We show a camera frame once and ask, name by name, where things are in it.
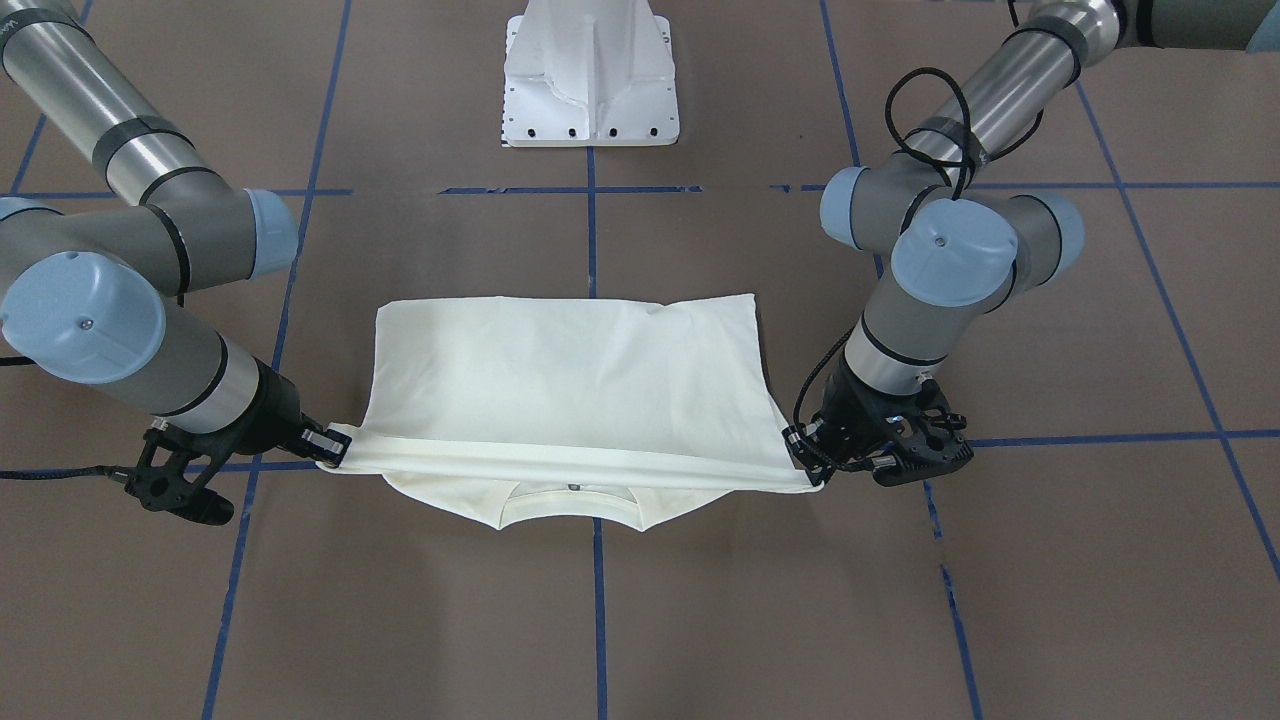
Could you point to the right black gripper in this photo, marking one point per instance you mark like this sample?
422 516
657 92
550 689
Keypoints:
272 408

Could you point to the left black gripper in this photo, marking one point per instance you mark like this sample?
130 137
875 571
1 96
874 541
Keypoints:
846 403

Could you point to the cream long-sleeve cat shirt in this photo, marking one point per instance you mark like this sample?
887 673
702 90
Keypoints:
503 410

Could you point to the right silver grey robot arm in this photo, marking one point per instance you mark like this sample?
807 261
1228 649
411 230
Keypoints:
94 298

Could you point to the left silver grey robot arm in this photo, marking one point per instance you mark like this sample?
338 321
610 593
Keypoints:
951 255

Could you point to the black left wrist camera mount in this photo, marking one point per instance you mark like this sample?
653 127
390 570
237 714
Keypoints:
921 437

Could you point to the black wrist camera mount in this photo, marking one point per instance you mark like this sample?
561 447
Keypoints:
174 471
921 437

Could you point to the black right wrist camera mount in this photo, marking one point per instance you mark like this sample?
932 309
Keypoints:
174 471

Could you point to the white camera post with base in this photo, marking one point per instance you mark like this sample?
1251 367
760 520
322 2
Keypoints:
589 74

